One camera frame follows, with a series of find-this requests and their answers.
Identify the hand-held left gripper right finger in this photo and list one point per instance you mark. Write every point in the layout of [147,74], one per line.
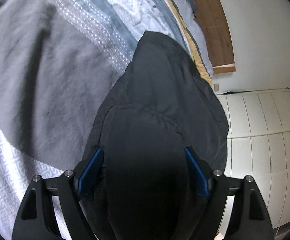
[197,172]

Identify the white wardrobe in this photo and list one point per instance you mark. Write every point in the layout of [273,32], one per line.
[265,155]

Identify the wooden headboard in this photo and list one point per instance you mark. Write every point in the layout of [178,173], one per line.
[215,30]

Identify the beige wall socket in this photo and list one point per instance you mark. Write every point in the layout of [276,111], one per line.
[216,87]

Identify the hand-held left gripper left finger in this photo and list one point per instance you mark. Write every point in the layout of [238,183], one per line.
[89,172]

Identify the grey blue pillow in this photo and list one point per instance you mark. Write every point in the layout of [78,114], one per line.
[188,0]

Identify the black padded jacket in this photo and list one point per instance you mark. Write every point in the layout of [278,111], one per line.
[157,120]

